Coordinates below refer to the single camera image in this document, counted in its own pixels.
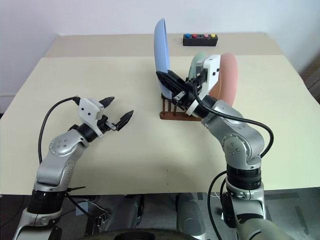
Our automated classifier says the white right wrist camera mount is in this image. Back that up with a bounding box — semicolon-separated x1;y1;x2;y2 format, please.
185;54;222;117

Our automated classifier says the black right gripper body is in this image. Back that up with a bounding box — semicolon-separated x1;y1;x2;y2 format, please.
172;79;202;109

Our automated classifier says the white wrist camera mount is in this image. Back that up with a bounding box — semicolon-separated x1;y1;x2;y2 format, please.
185;54;222;117
75;97;105;137

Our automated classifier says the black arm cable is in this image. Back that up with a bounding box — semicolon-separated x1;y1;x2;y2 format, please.
37;96;81;165
193;74;275;160

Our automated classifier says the red plate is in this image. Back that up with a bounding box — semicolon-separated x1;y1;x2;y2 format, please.
208;52;239;106

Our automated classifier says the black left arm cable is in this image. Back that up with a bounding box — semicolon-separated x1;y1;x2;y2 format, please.
37;96;81;165

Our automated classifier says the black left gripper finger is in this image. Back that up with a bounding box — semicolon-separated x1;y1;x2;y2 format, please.
115;109;134;132
99;96;116;109

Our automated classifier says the black shoulder cable loop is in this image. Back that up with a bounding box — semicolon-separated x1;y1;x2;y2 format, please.
208;170;241;240

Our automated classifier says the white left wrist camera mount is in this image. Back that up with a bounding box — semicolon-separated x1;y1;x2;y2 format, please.
75;97;105;137

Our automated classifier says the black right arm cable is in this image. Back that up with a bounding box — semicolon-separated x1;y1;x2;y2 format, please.
193;74;275;160

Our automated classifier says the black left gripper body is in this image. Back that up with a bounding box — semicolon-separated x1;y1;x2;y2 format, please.
97;114;118;134

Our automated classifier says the grey rounded robot leg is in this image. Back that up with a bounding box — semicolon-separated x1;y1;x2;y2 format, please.
175;192;207;235
109;194;146;232

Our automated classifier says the black button box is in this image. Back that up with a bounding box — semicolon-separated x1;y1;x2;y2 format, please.
182;33;218;48

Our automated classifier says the blue plate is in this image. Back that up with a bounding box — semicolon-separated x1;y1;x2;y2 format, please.
153;17;174;100

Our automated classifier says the brown wooden dish rack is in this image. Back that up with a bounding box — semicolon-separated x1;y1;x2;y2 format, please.
159;93;204;122

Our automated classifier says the green plate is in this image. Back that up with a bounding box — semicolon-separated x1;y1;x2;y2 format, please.
187;51;208;82

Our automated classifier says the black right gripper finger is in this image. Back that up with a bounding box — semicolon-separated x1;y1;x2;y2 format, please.
155;71;187;101
167;69;187;87

